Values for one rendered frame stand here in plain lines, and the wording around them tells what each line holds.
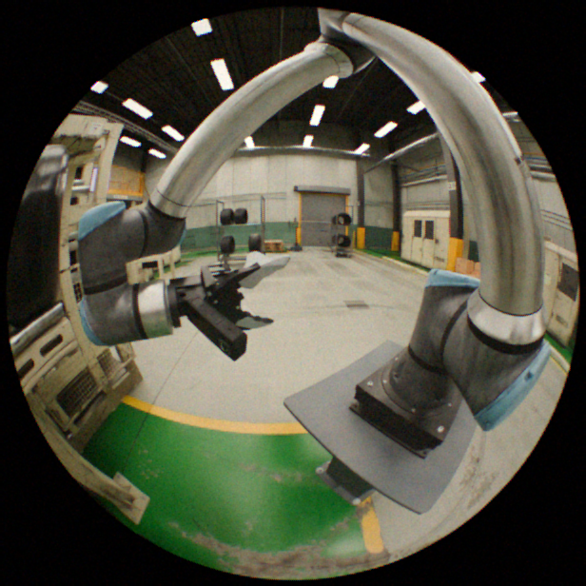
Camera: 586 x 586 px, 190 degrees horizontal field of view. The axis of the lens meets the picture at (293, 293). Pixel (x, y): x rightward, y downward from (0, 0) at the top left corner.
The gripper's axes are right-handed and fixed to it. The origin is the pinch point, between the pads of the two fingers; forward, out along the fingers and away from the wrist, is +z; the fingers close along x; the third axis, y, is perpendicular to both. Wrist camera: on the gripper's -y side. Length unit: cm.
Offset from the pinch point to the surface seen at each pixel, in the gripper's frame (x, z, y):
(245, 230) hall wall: 370, 366, 945
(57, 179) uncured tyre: -26, -55, 24
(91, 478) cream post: 52, -91, -26
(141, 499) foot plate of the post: 82, -84, -36
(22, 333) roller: 2, -74, 5
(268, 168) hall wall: 11, 468, 1032
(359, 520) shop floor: 63, 6, -79
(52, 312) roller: 7, -63, 17
